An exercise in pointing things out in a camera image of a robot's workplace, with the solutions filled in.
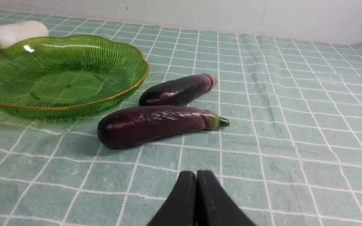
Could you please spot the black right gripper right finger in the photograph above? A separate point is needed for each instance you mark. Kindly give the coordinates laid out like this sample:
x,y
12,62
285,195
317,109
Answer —
x,y
214,207

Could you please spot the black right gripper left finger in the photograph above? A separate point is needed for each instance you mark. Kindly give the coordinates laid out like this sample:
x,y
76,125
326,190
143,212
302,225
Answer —
x,y
179,207

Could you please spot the purple eggplant with green stem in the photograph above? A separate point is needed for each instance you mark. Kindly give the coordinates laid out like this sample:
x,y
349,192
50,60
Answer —
x,y
137,125

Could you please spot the purple eggplant without stem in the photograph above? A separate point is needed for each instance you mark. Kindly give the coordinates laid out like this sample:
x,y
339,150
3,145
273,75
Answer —
x,y
178,92

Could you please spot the white radish with leaves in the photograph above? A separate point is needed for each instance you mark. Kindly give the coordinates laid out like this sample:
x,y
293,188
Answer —
x,y
14,33

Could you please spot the green glass plate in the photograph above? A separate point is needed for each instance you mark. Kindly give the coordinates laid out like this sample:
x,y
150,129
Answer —
x,y
53,78

